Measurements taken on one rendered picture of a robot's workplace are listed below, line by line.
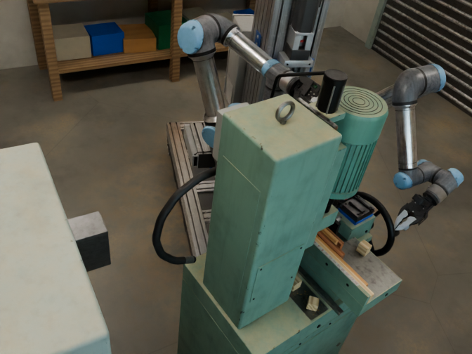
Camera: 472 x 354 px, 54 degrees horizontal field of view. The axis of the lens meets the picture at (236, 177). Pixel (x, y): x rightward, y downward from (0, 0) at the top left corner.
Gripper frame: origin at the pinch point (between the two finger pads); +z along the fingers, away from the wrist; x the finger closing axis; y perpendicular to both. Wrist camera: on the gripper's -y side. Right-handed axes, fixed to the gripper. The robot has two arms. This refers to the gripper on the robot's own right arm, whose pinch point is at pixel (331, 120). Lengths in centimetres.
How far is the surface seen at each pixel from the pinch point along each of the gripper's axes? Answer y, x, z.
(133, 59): -59, 105, -248
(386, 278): -33, 29, 39
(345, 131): 0.5, -18.9, 16.8
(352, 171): -7.7, -7.5, 20.6
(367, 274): -36, 25, 34
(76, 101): -110, 76, -245
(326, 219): -27.7, 10.4, 16.1
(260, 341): -69, -4, 30
